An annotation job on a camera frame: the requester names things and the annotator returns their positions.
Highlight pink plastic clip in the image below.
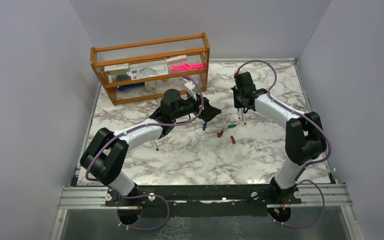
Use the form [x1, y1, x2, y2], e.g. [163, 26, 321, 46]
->
[171, 62, 206, 72]

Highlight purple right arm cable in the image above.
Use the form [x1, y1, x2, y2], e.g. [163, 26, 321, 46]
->
[234, 59, 333, 229]

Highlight wooden shelf rack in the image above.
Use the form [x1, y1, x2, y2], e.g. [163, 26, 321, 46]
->
[90, 32, 210, 105]

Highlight red brown pen cap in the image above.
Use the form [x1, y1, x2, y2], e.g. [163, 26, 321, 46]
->
[230, 135, 236, 145]

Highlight small white box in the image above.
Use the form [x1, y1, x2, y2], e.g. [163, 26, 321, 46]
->
[144, 80, 157, 92]

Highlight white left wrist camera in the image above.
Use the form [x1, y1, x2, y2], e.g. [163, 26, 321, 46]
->
[184, 80, 199, 101]

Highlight white pen left side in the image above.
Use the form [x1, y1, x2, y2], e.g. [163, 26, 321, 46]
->
[151, 140, 159, 151]

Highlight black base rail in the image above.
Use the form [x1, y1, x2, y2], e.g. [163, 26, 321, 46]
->
[104, 184, 302, 224]

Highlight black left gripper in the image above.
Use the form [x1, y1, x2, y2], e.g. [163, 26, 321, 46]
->
[171, 90, 221, 123]

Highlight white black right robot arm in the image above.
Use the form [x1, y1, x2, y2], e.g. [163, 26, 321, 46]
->
[232, 72, 327, 204]

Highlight white green box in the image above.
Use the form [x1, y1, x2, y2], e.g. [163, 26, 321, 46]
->
[103, 63, 130, 76]

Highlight blue box on shelf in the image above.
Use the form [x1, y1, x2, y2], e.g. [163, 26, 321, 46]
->
[116, 82, 145, 91]

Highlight pink white eraser box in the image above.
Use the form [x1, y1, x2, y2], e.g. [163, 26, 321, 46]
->
[166, 55, 188, 65]

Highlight white pen red cap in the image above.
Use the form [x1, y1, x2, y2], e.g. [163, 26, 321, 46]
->
[217, 114, 232, 138]

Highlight white protractor ruler pack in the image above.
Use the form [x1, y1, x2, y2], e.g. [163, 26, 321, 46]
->
[126, 64, 169, 80]

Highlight aluminium frame rail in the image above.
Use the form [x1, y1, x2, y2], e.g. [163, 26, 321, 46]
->
[298, 183, 353, 207]

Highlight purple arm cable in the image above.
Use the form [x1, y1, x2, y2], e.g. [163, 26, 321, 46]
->
[85, 74, 205, 232]
[234, 59, 333, 229]

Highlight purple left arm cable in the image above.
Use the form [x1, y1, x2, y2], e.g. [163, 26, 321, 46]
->
[85, 74, 205, 232]

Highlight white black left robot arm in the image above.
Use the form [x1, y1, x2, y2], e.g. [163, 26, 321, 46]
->
[79, 89, 222, 206]

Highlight white pen red end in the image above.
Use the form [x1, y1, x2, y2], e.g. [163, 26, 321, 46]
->
[241, 111, 247, 125]

